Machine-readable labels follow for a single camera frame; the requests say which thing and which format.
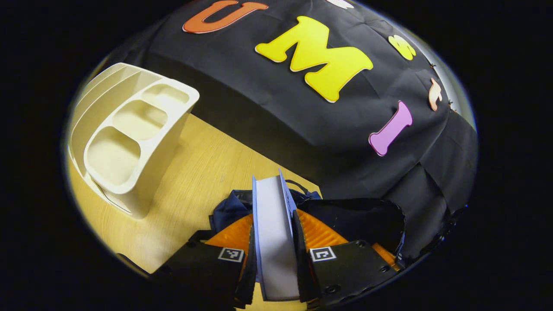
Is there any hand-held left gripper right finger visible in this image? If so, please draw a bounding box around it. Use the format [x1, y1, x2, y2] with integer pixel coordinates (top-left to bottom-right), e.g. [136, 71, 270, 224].
[293, 209, 394, 303]

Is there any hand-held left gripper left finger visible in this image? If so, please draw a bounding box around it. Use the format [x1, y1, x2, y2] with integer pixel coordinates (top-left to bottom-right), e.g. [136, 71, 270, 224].
[153, 214, 258, 309]

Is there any blue schoolbag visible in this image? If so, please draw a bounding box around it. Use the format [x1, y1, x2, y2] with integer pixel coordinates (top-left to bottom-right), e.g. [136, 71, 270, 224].
[210, 178, 407, 262]

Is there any cream plastic bookshelf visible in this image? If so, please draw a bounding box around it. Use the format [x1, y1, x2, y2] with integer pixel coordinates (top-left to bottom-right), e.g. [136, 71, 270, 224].
[67, 63, 200, 220]

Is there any black backdrop cloth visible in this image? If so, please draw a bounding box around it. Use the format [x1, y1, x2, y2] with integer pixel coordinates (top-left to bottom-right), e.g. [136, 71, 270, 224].
[108, 0, 479, 260]

